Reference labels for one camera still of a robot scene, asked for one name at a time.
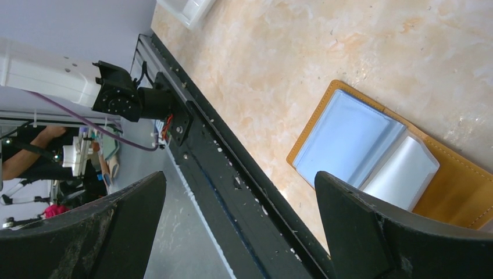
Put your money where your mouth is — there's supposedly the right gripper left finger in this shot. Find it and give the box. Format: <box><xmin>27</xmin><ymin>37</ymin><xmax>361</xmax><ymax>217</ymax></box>
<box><xmin>1</xmin><ymin>171</ymin><xmax>166</xmax><ymax>278</ymax></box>

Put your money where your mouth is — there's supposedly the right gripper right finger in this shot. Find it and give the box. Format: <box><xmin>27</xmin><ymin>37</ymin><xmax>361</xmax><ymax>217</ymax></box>
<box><xmin>315</xmin><ymin>171</ymin><xmax>492</xmax><ymax>278</ymax></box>

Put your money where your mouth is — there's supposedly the tan leather card holder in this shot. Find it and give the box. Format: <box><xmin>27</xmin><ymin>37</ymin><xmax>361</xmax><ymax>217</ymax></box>
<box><xmin>287</xmin><ymin>80</ymin><xmax>492</xmax><ymax>232</ymax></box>

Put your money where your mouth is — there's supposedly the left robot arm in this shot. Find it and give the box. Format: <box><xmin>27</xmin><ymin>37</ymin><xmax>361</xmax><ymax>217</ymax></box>
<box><xmin>1</xmin><ymin>38</ymin><xmax>192</xmax><ymax>145</ymax></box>

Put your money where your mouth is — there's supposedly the person in background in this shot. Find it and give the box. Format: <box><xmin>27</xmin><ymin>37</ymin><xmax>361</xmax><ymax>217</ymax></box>
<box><xmin>2</xmin><ymin>126</ymin><xmax>79</xmax><ymax>181</ymax></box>

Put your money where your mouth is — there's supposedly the white divided plastic tray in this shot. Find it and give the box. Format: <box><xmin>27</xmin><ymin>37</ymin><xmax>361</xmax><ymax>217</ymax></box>
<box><xmin>156</xmin><ymin>0</ymin><xmax>216</xmax><ymax>30</ymax></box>

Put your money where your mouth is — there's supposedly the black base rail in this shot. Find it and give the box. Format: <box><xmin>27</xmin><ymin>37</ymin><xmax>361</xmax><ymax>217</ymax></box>
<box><xmin>134</xmin><ymin>35</ymin><xmax>334</xmax><ymax>278</ymax></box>

